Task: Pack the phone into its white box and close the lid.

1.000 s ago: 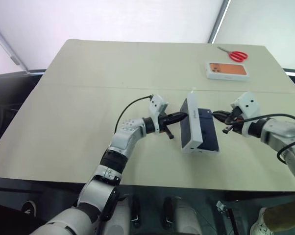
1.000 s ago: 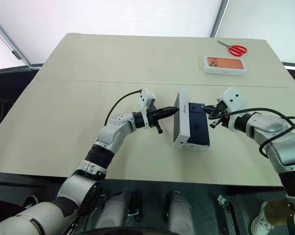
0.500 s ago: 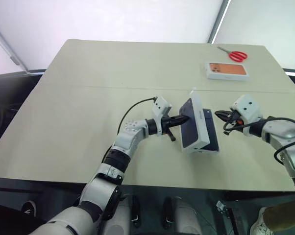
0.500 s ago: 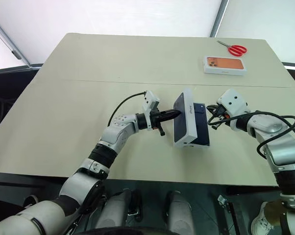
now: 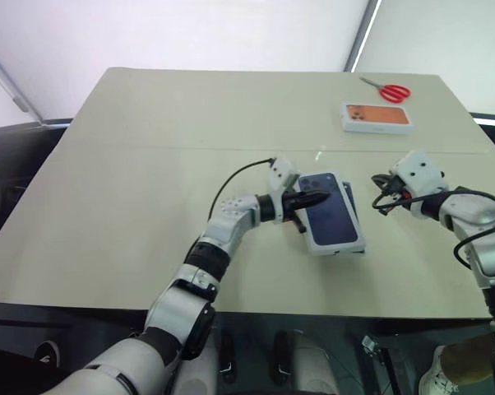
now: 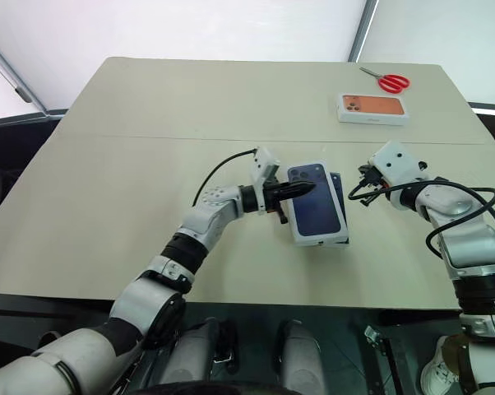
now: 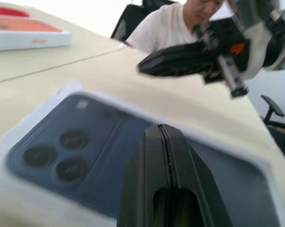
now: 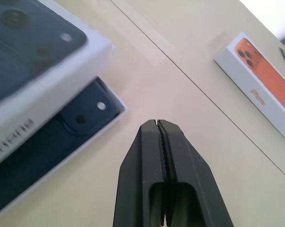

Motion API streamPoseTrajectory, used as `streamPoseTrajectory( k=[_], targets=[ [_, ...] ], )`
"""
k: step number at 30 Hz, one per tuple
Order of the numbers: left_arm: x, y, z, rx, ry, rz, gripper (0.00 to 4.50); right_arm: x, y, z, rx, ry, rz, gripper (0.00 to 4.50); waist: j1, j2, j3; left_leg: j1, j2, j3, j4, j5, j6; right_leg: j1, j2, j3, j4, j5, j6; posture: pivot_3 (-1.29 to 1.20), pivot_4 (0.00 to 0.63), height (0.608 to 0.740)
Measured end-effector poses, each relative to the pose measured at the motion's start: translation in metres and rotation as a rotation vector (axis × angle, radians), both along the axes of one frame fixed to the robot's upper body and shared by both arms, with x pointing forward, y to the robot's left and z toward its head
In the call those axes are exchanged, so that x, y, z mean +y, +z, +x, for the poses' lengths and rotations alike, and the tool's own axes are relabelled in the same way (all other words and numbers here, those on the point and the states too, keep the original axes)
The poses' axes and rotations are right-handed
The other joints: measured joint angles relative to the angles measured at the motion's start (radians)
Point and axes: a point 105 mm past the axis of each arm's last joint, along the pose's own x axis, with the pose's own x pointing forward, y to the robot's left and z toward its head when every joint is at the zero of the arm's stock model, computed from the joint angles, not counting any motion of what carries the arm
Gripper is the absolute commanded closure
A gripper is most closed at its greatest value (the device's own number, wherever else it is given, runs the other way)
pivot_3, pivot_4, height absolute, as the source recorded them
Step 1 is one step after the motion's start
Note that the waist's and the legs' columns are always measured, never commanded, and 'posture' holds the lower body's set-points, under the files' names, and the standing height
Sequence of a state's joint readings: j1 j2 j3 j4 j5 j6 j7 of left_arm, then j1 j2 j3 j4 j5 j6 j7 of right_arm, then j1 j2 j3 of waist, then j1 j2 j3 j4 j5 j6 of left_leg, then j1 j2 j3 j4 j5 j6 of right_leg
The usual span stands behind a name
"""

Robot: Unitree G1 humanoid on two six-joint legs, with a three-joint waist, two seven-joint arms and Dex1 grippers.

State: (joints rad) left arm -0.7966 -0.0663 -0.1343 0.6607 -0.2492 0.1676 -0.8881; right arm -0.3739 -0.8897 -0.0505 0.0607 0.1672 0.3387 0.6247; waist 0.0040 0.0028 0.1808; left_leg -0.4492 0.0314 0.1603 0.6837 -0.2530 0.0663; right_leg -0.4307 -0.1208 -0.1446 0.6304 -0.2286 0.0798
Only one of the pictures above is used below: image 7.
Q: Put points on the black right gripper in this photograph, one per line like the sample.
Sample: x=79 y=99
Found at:
x=227 y=40

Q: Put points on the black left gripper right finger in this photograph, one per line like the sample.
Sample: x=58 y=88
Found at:
x=194 y=189

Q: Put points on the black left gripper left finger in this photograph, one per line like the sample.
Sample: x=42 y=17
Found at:
x=147 y=179

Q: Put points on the dark blue smartphone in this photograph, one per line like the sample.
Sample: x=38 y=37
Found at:
x=104 y=146

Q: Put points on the white phone box tray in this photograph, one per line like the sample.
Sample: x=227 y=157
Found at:
x=137 y=110

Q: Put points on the white box lid orange print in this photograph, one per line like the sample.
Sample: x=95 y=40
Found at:
x=26 y=40

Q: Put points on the person in white t-shirt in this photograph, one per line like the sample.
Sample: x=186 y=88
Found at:
x=166 y=26

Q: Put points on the black office chair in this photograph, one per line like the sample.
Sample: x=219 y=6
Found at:
x=123 y=23
x=273 y=107

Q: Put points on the red flat object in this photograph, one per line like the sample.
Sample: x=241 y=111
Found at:
x=7 y=11

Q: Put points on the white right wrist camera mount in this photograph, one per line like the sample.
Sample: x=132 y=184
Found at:
x=253 y=61

